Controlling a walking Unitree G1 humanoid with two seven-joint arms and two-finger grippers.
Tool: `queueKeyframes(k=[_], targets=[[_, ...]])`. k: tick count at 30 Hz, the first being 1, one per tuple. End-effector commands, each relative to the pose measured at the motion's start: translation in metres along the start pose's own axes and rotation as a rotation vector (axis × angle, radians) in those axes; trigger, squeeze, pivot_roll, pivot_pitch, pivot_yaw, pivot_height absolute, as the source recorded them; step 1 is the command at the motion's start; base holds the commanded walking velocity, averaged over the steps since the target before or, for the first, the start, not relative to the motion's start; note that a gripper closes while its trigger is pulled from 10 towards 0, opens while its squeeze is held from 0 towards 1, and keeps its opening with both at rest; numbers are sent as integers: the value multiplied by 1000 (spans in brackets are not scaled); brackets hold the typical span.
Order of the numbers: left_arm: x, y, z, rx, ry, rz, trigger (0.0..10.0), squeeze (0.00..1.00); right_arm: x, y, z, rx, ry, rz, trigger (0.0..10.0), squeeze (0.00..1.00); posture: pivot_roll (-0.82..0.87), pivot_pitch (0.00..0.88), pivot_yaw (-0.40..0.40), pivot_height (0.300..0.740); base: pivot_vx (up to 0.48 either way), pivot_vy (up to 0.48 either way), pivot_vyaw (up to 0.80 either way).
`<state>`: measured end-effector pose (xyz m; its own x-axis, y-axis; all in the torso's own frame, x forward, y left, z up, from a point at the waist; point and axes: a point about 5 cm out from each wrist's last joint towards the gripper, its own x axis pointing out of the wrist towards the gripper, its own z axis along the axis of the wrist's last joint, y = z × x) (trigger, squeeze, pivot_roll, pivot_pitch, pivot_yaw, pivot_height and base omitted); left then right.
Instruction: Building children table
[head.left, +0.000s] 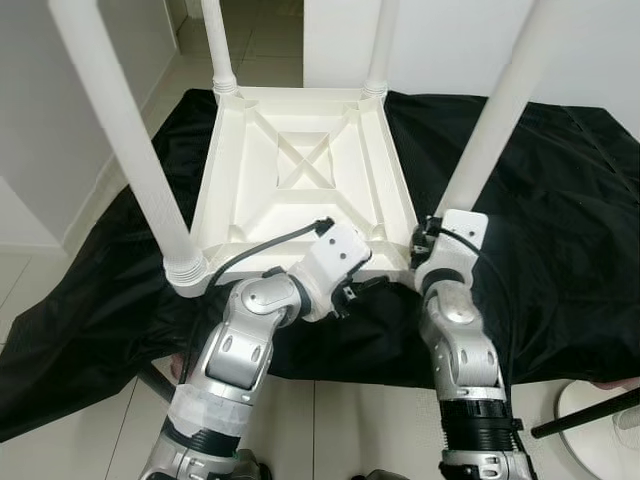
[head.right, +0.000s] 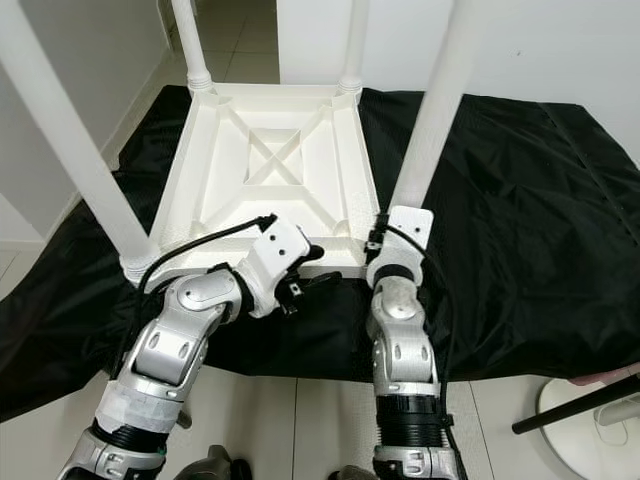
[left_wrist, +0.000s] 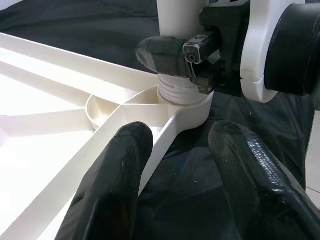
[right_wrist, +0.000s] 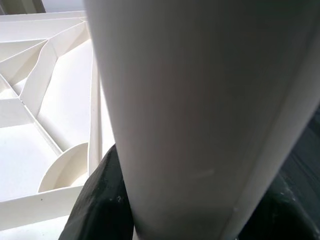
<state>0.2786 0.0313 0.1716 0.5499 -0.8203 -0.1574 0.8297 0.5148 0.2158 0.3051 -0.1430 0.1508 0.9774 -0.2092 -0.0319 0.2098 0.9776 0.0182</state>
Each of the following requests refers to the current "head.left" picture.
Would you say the black cloth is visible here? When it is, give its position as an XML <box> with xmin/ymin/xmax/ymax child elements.
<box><xmin>0</xmin><ymin>88</ymin><xmax>640</xmax><ymax>441</ymax></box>

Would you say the black stand rod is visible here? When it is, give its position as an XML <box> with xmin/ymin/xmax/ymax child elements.
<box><xmin>140</xmin><ymin>365</ymin><xmax>177</xmax><ymax>403</ymax></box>
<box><xmin>530</xmin><ymin>388</ymin><xmax>640</xmax><ymax>439</ymax></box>

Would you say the pink table leg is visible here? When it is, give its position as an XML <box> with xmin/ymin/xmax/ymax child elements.
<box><xmin>592</xmin><ymin>375</ymin><xmax>640</xmax><ymax>391</ymax></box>

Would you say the white round stand base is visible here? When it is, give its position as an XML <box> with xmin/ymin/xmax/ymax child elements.
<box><xmin>555</xmin><ymin>380</ymin><xmax>640</xmax><ymax>476</ymax></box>

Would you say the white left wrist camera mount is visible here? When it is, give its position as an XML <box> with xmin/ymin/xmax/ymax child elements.
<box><xmin>298</xmin><ymin>222</ymin><xmax>374</xmax><ymax>323</ymax></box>

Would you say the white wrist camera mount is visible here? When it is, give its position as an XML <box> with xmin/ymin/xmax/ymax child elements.
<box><xmin>298</xmin><ymin>222</ymin><xmax>374</xmax><ymax>323</ymax></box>
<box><xmin>414</xmin><ymin>210</ymin><xmax>490</xmax><ymax>293</ymax></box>

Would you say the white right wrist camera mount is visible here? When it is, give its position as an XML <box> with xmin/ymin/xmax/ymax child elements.
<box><xmin>414</xmin><ymin>210</ymin><xmax>490</xmax><ymax>293</ymax></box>

